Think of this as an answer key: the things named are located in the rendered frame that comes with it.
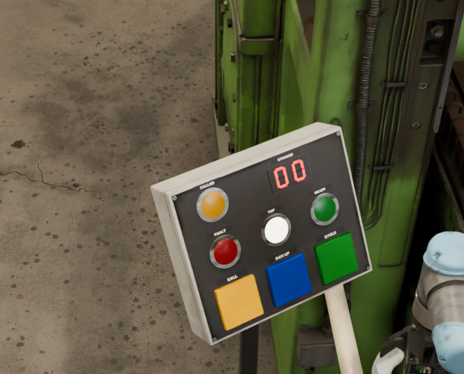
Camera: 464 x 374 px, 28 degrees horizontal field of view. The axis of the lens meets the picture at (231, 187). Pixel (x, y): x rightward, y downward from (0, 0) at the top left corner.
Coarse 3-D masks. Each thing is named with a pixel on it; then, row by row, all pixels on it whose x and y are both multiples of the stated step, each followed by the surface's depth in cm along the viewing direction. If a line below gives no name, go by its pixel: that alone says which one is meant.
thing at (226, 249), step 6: (222, 240) 154; (228, 240) 155; (216, 246) 154; (222, 246) 154; (228, 246) 155; (234, 246) 156; (216, 252) 154; (222, 252) 155; (228, 252) 155; (234, 252) 156; (216, 258) 154; (222, 258) 155; (228, 258) 155; (234, 258) 156; (222, 264) 155
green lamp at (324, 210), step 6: (324, 198) 162; (330, 198) 162; (318, 204) 162; (324, 204) 162; (330, 204) 163; (318, 210) 162; (324, 210) 162; (330, 210) 163; (318, 216) 162; (324, 216) 162; (330, 216) 163
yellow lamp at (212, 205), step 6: (210, 192) 152; (216, 192) 152; (204, 198) 152; (210, 198) 152; (216, 198) 152; (222, 198) 153; (204, 204) 152; (210, 204) 152; (216, 204) 153; (222, 204) 153; (204, 210) 152; (210, 210) 152; (216, 210) 153; (222, 210) 153; (210, 216) 153; (216, 216) 153
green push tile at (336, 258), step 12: (336, 240) 164; (348, 240) 165; (324, 252) 163; (336, 252) 164; (348, 252) 166; (324, 264) 164; (336, 264) 165; (348, 264) 166; (324, 276) 164; (336, 276) 165
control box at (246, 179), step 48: (288, 144) 159; (336, 144) 161; (192, 192) 151; (240, 192) 155; (288, 192) 159; (336, 192) 163; (192, 240) 152; (240, 240) 156; (288, 240) 160; (192, 288) 155
